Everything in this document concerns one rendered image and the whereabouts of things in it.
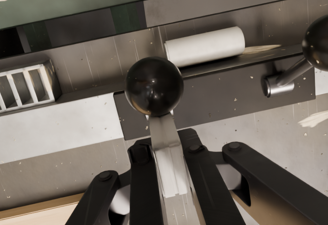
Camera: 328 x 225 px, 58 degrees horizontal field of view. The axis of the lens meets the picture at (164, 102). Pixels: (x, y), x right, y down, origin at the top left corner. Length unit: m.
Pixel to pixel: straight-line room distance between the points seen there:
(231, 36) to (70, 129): 0.19
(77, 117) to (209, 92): 0.13
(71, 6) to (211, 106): 0.20
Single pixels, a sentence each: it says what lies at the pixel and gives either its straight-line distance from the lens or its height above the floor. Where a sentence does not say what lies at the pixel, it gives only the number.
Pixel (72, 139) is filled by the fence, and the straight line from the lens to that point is 0.32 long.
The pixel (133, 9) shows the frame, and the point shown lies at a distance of 1.46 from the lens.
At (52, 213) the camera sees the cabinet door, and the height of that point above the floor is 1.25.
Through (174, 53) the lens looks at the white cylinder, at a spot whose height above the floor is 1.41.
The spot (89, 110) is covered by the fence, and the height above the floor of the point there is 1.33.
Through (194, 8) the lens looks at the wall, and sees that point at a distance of 2.75.
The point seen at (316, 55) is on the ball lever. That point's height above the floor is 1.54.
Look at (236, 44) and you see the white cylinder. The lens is 0.31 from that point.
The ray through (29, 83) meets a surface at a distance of 0.32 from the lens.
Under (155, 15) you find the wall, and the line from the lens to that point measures 2.90.
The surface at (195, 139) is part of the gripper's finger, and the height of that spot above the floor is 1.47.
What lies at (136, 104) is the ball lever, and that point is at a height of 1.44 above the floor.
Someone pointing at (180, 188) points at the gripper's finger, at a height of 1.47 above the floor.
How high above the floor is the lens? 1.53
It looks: 27 degrees down
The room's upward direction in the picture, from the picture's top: 88 degrees clockwise
